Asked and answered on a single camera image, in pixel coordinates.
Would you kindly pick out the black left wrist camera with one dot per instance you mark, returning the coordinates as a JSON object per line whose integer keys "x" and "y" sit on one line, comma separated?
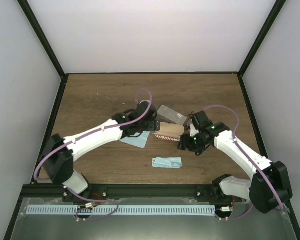
{"x": 142, "y": 107}

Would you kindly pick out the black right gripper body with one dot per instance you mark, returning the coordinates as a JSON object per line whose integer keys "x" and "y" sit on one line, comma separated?
{"x": 196, "y": 145}

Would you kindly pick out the light blue slotted cable duct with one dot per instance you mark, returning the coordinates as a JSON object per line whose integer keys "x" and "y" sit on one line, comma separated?
{"x": 123, "y": 210}

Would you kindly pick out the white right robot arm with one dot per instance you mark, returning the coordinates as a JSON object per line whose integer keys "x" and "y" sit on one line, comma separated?
{"x": 268, "y": 186}

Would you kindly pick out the beige glasses case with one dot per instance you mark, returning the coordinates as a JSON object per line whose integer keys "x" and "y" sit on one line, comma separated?
{"x": 169, "y": 132}

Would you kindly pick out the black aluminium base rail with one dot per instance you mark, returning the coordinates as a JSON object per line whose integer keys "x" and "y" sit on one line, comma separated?
{"x": 210, "y": 193}

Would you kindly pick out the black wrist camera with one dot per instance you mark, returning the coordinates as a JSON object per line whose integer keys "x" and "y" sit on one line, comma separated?
{"x": 142, "y": 107}
{"x": 201, "y": 121}

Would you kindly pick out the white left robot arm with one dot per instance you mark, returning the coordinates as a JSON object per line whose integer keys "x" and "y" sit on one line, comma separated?
{"x": 60, "y": 153}

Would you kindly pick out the light blue cleaning cloth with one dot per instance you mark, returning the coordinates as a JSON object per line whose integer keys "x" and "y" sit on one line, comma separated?
{"x": 138, "y": 140}

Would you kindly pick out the black thin-frame sunglasses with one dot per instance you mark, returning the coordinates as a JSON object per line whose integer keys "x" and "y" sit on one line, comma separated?
{"x": 188, "y": 122}

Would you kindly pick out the grey hard glasses case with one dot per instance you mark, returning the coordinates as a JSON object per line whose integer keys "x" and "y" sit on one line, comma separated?
{"x": 168, "y": 115}

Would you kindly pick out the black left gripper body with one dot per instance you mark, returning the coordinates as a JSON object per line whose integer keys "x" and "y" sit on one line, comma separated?
{"x": 154, "y": 126}

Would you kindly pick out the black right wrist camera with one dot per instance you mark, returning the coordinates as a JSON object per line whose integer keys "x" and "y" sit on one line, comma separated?
{"x": 201, "y": 121}

